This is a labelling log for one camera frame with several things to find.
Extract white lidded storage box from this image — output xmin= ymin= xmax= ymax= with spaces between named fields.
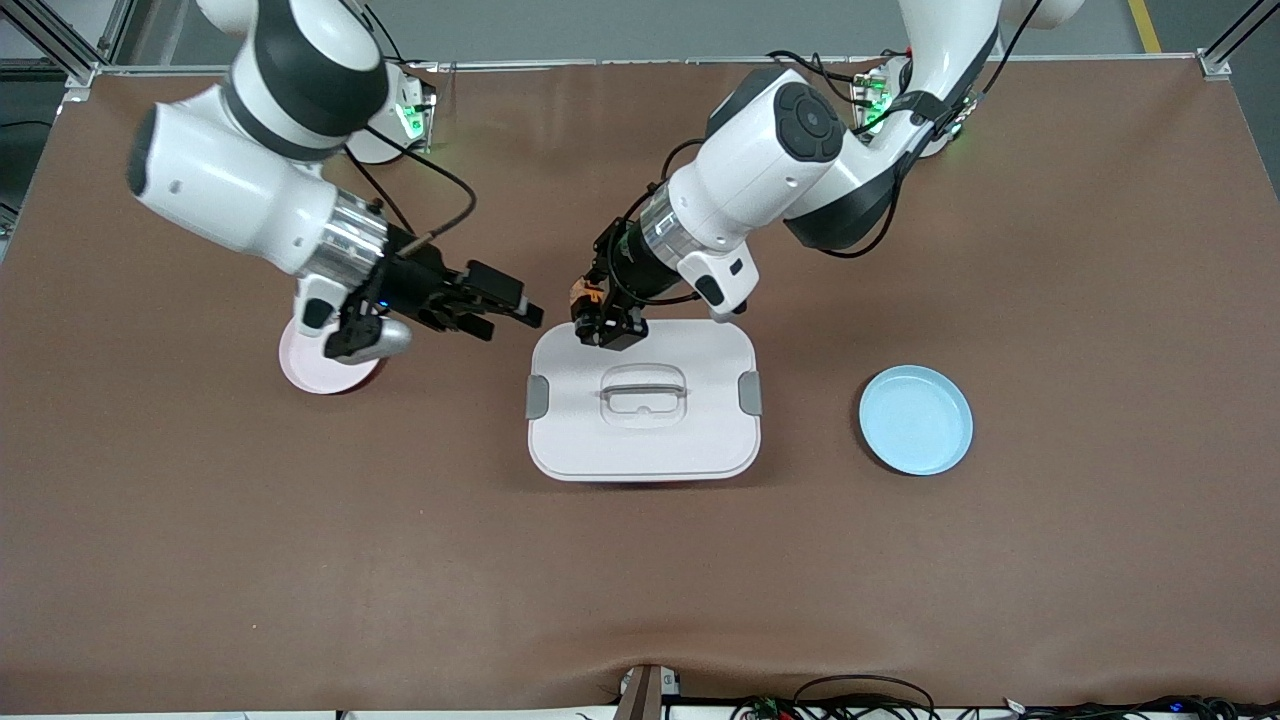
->
xmin=526 ymin=318 xmax=763 ymax=483

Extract pale pink round plate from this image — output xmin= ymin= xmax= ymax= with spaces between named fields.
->
xmin=278 ymin=320 xmax=386 ymax=396

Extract brown table cover cloth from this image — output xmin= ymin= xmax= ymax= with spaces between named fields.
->
xmin=0 ymin=58 xmax=1280 ymax=716

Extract light blue round plate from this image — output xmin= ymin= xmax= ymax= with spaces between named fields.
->
xmin=858 ymin=364 xmax=974 ymax=477

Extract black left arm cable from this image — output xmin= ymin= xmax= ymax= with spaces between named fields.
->
xmin=598 ymin=138 xmax=706 ymax=306

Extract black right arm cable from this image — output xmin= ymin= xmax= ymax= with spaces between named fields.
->
xmin=340 ymin=120 xmax=479 ymax=251

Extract black arm base cable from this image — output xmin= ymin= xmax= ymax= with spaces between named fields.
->
xmin=765 ymin=50 xmax=873 ymax=101

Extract small metal clamp bracket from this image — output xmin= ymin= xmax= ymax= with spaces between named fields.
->
xmin=612 ymin=664 xmax=683 ymax=720

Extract aluminium frame profile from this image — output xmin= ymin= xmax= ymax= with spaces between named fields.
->
xmin=0 ymin=0 xmax=136 ymax=91
xmin=1198 ymin=0 xmax=1280 ymax=81

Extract black cable bundle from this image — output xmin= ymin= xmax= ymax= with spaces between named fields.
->
xmin=730 ymin=675 xmax=941 ymax=720
xmin=1000 ymin=695 xmax=1280 ymax=720

